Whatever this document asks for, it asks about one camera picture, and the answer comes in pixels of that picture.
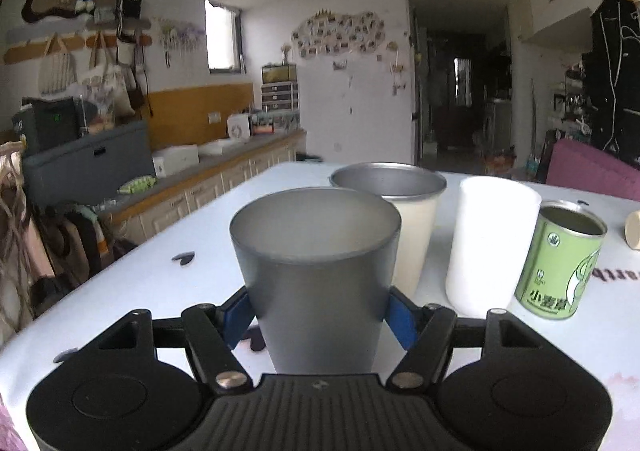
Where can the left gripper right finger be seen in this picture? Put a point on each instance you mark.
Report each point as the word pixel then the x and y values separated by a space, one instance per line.
pixel 425 333

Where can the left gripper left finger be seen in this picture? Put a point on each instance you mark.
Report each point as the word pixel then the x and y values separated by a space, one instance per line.
pixel 211 333

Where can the dark grey cup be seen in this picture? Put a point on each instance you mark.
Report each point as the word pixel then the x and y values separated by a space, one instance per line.
pixel 318 264

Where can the white plastic cup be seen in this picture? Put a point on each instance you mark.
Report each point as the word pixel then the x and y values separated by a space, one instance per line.
pixel 495 223

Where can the white cup brown sleeve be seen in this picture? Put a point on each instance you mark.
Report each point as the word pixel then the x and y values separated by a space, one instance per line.
pixel 632 230

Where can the cream sideboard cabinet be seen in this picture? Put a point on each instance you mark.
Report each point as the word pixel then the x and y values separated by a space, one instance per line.
pixel 147 214

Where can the green cartoon tin can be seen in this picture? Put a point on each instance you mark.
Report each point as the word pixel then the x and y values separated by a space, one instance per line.
pixel 565 248

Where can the white box on counter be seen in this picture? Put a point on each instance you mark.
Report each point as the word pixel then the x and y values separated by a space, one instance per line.
pixel 173 160

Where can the grey storage box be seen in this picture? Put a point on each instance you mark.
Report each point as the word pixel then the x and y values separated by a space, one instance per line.
pixel 89 170

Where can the white small appliance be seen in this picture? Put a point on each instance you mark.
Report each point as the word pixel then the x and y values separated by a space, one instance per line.
pixel 239 126

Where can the small drawer organizer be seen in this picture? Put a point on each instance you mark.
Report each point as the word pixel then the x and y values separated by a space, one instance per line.
pixel 279 87

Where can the hanging tote bag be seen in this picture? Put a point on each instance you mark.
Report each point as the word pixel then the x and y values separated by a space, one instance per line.
pixel 57 70

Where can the cloud-shaped photo collage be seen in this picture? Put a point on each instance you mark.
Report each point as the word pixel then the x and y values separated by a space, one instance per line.
pixel 330 34

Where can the black hanging coat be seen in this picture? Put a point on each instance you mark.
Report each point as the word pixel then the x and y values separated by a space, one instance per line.
pixel 612 79

